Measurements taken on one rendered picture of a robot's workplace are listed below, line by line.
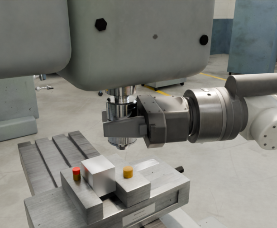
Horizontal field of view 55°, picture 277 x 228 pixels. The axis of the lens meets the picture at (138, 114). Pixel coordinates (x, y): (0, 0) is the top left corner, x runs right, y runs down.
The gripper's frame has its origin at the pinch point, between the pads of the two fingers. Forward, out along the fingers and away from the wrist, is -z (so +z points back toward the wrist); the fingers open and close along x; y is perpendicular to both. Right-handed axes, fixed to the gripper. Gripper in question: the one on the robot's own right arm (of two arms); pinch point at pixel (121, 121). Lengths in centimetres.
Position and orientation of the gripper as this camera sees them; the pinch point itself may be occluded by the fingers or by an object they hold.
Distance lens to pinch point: 41.1
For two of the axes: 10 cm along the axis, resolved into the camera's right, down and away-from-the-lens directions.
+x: 1.7, 3.5, -9.2
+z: 9.9, -0.7, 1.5
